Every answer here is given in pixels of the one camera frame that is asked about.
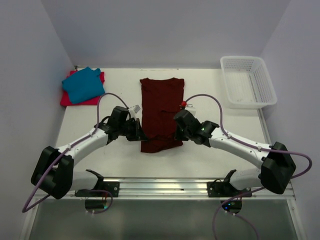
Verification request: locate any folded pink t-shirt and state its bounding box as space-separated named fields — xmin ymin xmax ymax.
xmin=59 ymin=70 xmax=105 ymax=107

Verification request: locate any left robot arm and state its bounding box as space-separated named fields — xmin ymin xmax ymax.
xmin=31 ymin=105 xmax=148 ymax=199

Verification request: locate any dark red t-shirt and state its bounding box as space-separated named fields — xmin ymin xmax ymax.
xmin=140 ymin=77 xmax=185 ymax=154

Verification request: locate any folded blue t-shirt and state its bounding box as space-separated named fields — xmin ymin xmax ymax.
xmin=61 ymin=66 xmax=105 ymax=104

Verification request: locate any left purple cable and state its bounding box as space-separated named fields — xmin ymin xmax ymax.
xmin=21 ymin=92 xmax=131 ymax=215

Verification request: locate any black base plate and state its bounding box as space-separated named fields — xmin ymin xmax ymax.
xmin=206 ymin=179 xmax=252 ymax=198
xmin=75 ymin=181 xmax=120 ymax=198

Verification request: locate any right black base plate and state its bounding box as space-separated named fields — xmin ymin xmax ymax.
xmin=206 ymin=179 xmax=252 ymax=198

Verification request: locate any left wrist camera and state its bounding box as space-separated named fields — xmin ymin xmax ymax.
xmin=128 ymin=105 xmax=141 ymax=119

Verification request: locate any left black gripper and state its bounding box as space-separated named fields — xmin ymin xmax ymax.
xmin=118 ymin=117 xmax=148 ymax=141

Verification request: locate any white plastic basket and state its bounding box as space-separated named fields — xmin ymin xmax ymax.
xmin=220 ymin=56 xmax=277 ymax=109

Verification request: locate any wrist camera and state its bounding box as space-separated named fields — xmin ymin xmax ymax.
xmin=180 ymin=101 xmax=196 ymax=116
xmin=128 ymin=105 xmax=141 ymax=119

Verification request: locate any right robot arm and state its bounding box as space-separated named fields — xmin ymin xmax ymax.
xmin=173 ymin=109 xmax=296 ymax=197

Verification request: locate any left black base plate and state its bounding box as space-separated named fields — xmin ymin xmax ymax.
xmin=75 ymin=181 xmax=120 ymax=198

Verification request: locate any purple cable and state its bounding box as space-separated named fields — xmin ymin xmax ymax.
xmin=21 ymin=92 xmax=131 ymax=215
xmin=184 ymin=93 xmax=313 ymax=240

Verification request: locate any aluminium mounting rail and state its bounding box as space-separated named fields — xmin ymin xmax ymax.
xmin=29 ymin=176 xmax=296 ymax=200

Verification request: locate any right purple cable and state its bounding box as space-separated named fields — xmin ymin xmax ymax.
xmin=184 ymin=93 xmax=313 ymax=240

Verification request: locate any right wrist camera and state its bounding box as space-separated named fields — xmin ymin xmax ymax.
xmin=180 ymin=101 xmax=196 ymax=116

